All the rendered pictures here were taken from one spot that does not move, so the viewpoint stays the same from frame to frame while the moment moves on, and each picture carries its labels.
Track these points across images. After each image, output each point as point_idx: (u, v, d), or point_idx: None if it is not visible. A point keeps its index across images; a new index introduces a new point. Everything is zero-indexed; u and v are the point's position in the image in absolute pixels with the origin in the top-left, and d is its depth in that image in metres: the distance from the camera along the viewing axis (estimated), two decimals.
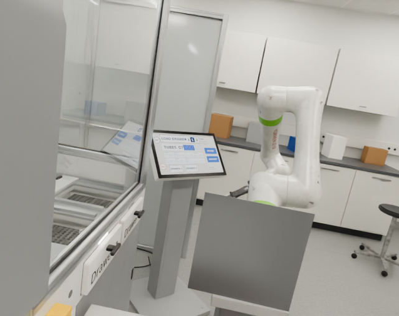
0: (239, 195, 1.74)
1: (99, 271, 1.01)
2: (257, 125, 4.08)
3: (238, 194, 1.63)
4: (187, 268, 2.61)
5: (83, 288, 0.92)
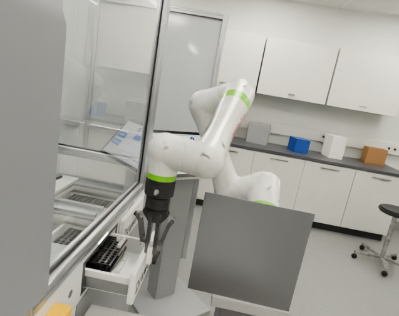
0: (158, 236, 0.98)
1: (141, 279, 1.01)
2: (257, 125, 4.08)
3: (148, 232, 0.98)
4: (187, 268, 2.61)
5: (128, 297, 0.92)
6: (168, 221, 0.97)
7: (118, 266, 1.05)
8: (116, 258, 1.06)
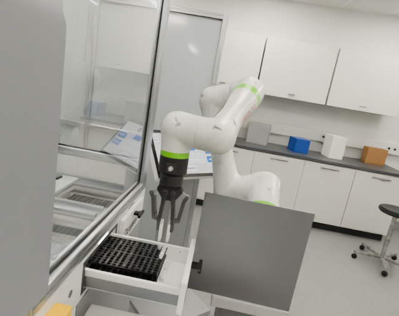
0: (174, 213, 1.01)
1: (186, 289, 1.00)
2: (257, 125, 4.08)
3: (160, 209, 1.00)
4: None
5: (178, 308, 0.91)
6: (182, 198, 0.99)
7: (161, 274, 1.05)
8: (160, 267, 1.05)
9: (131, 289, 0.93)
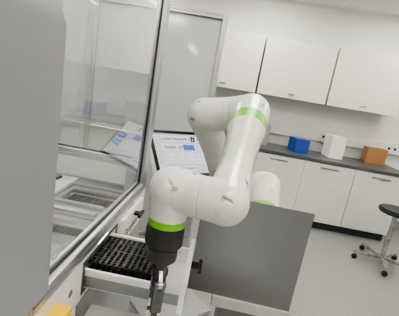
0: (153, 297, 0.76)
1: (186, 289, 1.00)
2: None
3: (151, 283, 0.80)
4: None
5: (178, 308, 0.91)
6: (155, 282, 0.73)
7: None
8: None
9: (131, 289, 0.93)
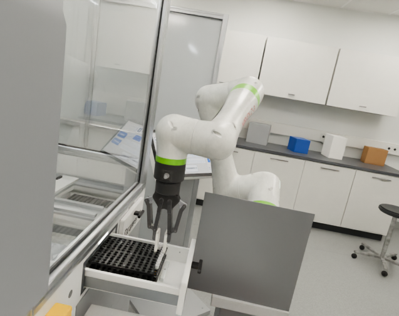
0: (171, 222, 0.95)
1: (186, 289, 1.00)
2: (257, 125, 4.08)
3: (156, 218, 0.95)
4: None
5: (178, 308, 0.91)
6: (180, 206, 0.93)
7: (161, 274, 1.05)
8: (160, 267, 1.05)
9: (131, 289, 0.93)
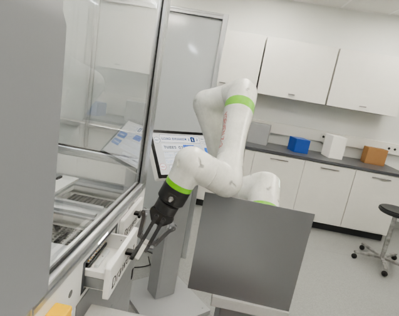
0: (155, 237, 1.02)
1: (119, 274, 1.01)
2: (257, 125, 4.08)
3: (147, 231, 1.01)
4: (187, 268, 2.61)
5: (104, 292, 0.92)
6: (170, 227, 1.00)
7: (96, 261, 1.06)
8: (95, 254, 1.06)
9: None
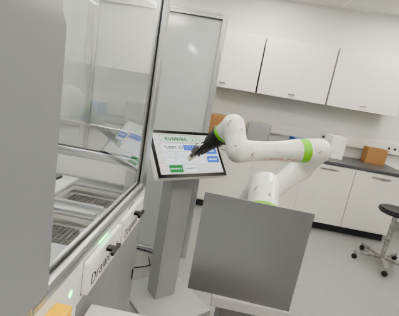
0: None
1: (99, 271, 1.01)
2: (257, 125, 4.08)
3: None
4: (187, 268, 2.61)
5: (83, 288, 0.92)
6: (198, 143, 1.57)
7: None
8: None
9: None
